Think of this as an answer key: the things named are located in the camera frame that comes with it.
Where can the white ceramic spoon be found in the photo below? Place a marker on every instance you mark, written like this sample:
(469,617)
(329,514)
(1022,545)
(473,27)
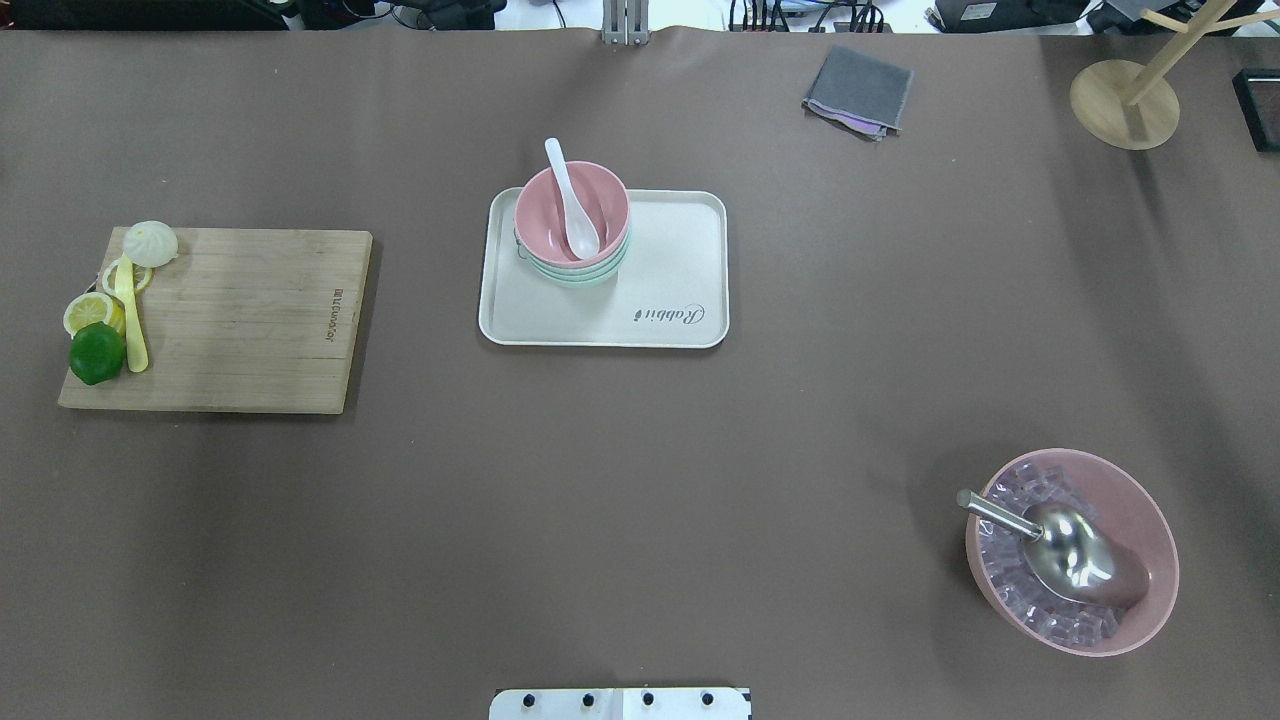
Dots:
(580,232)

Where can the green bowl stack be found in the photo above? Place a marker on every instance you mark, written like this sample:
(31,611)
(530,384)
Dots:
(579,277)

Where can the pink bowl with ice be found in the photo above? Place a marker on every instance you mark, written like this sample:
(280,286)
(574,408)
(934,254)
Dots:
(1120,507)

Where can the white serving tray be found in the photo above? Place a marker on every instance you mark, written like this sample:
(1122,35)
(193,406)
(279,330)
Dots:
(671,290)

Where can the white calibration plate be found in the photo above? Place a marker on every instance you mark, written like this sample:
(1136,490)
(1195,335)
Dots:
(677,702)

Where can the grey folded cloth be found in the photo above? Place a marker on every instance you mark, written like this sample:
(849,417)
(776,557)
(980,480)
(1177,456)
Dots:
(864,94)

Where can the bamboo cutting board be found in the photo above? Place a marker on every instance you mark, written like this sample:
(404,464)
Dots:
(245,321)

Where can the metal ice scoop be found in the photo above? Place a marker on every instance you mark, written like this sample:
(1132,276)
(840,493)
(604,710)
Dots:
(1067,554)

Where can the yellow plastic knife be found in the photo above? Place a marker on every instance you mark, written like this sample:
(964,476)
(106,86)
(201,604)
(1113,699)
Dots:
(135,343)

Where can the white toy steamed bun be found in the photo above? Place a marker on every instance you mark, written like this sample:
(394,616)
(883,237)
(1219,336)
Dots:
(150,244)

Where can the lemon slice under knife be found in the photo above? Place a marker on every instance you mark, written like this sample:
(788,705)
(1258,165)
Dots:
(142,277)

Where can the green toy lime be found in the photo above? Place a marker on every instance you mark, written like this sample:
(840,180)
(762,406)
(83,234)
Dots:
(96,353)

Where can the lemon half toy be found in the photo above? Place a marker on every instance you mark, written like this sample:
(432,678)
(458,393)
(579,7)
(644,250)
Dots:
(91,308)

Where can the wooden mug tree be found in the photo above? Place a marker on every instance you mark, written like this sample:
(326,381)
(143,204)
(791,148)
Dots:
(1130,105)

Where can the aluminium frame post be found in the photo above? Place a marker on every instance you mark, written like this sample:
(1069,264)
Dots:
(625,22)

